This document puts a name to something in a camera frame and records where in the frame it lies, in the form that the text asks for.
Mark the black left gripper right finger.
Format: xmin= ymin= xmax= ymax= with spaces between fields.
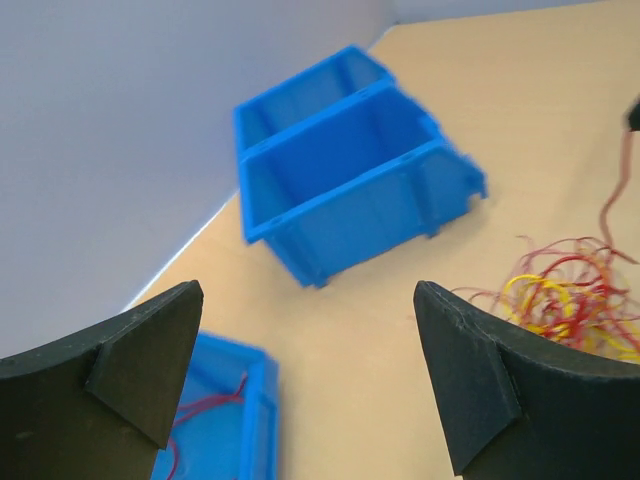
xmin=414 ymin=281 xmax=639 ymax=479

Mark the dark red wire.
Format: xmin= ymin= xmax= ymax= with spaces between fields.
xmin=164 ymin=372 xmax=250 ymax=476

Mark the small blue plastic bin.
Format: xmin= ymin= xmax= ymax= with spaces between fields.
xmin=151 ymin=333 xmax=279 ymax=480

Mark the large blue divided bin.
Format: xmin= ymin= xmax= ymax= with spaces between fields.
xmin=233 ymin=46 xmax=487 ymax=288

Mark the pile of wires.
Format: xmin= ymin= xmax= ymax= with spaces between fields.
xmin=449 ymin=234 xmax=640 ymax=364

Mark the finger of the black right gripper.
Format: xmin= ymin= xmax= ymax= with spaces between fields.
xmin=622 ymin=96 xmax=640 ymax=132

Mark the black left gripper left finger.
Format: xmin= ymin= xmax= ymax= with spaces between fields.
xmin=1 ymin=280 xmax=203 ymax=479

